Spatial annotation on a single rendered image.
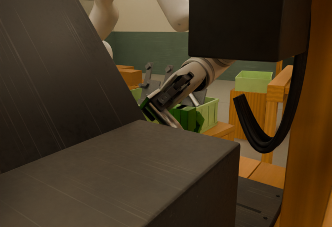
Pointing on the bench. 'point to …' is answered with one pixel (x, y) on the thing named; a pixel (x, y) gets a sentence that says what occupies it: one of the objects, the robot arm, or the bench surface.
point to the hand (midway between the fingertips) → (156, 106)
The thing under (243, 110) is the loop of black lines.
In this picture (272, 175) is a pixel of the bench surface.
